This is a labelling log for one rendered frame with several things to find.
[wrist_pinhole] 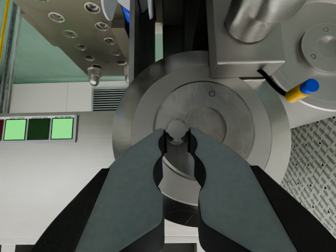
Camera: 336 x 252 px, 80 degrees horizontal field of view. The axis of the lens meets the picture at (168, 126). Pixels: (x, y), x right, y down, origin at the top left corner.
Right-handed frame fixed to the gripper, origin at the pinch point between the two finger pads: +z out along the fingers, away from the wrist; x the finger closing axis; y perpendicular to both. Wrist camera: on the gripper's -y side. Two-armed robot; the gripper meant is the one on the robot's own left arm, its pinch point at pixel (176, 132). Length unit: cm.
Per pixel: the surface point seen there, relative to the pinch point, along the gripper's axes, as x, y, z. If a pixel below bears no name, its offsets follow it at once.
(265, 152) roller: 7.0, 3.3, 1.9
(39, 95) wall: -199, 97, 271
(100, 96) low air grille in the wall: -106, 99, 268
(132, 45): -4.0, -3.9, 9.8
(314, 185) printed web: 19.5, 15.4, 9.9
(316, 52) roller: 12.7, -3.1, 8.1
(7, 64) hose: -58, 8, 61
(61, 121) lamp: -28.4, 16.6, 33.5
